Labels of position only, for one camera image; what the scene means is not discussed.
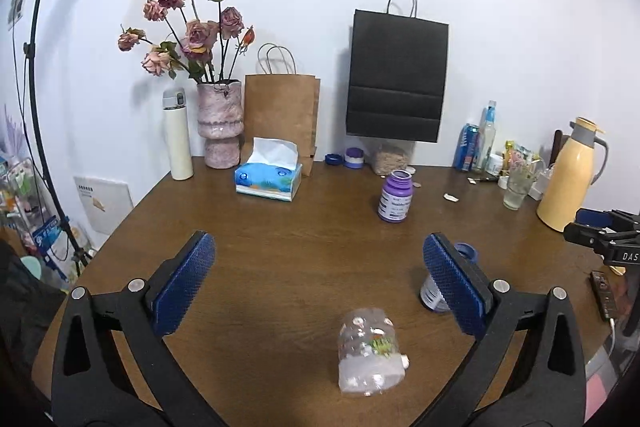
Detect blue plastic jar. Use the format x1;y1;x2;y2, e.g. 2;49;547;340
419;234;483;313

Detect clear patterned plastic cup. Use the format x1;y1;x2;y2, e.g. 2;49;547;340
337;308;409;397

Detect yellow thermos jug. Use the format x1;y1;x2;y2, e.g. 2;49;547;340
537;117;610;232

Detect black smartphone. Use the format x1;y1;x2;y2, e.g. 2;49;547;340
590;271;617;322

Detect snack packets pile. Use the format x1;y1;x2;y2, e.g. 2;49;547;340
485;140;553;202

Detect clear drinking glass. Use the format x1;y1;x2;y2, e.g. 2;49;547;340
503;166;534;211

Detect dark wooden chair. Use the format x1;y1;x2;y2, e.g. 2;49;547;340
548;129;568;167

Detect pink cloth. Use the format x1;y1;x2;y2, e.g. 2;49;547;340
585;374;615;421

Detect glass bottle blue label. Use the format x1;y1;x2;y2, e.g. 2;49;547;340
472;101;497;172

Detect purple supplement bottle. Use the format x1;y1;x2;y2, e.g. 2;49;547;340
378;169;413;223

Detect blue soda can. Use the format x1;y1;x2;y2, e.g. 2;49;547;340
452;124;480;172

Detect purple bottle cap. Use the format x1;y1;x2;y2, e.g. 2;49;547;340
344;147;364;169

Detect blue jar lid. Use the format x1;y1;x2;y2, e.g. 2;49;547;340
324;154;344;166

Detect cream thermos bottle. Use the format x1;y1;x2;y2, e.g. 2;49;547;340
163;88;193;181

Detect black paper bag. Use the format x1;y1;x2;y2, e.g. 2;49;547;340
345;0;449;143

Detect blue tissue box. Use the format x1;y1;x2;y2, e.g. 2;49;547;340
234;138;303;202

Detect brown paper bag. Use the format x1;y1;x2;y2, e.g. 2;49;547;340
241;42;320;176

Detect pink ceramic vase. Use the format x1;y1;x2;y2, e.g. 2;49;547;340
198;80;244;170

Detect dried pink roses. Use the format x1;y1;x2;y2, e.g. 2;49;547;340
117;0;256;84

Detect studio light on stand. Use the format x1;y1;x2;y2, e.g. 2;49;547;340
8;0;94;278

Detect white charging cable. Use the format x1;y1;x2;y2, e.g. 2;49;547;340
584;315;618;371

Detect wire storage rack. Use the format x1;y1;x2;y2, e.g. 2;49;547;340
0;103;76;283

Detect white wall poster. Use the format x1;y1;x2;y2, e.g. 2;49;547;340
6;0;25;29

